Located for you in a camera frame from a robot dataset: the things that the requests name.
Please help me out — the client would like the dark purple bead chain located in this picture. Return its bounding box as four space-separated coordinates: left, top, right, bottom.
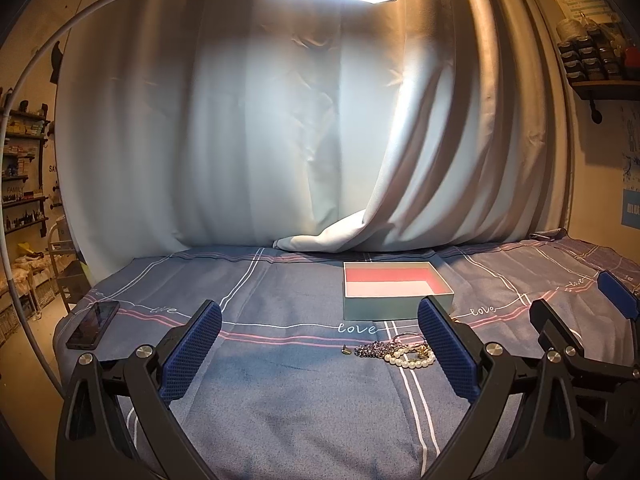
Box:
354 340 402 360

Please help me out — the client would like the teal box with pink lining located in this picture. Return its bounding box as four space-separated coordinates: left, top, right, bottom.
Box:
343 261 454 322

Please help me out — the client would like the right wooden wall shelf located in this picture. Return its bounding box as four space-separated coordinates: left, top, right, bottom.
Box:
555 13 639 125

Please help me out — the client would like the white pearl bracelet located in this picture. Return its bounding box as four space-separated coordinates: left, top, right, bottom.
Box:
382 346 437 371

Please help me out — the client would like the black smartphone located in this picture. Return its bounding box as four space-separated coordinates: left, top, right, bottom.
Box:
65 301 119 350

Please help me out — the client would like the blue wall poster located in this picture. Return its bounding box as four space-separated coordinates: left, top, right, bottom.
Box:
620 188 640 230

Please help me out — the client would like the light blue curtain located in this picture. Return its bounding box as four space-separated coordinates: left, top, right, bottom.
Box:
55 0 568 279

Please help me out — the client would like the left wall shelf unit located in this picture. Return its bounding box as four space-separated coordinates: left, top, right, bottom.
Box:
0 86 87 346

